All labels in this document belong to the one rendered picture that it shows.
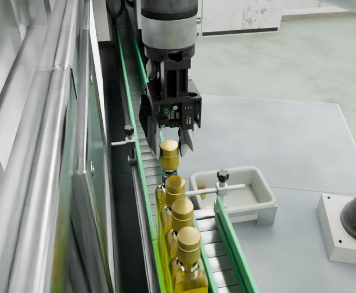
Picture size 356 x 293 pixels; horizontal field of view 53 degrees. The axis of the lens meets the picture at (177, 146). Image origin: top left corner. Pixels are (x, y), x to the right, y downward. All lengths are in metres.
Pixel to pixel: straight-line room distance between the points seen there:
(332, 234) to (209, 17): 3.78
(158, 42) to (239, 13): 4.21
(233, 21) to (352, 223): 3.84
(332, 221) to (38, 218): 0.93
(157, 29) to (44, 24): 0.14
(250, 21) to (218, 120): 3.30
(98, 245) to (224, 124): 1.10
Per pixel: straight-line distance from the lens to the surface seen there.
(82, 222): 0.45
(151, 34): 0.48
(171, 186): 0.59
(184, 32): 0.48
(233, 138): 1.43
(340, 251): 1.06
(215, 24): 4.61
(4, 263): 0.22
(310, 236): 1.12
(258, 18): 4.79
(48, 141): 0.32
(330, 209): 1.12
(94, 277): 0.53
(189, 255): 0.53
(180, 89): 0.52
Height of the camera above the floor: 1.57
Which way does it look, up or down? 37 degrees down
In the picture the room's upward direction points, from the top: straight up
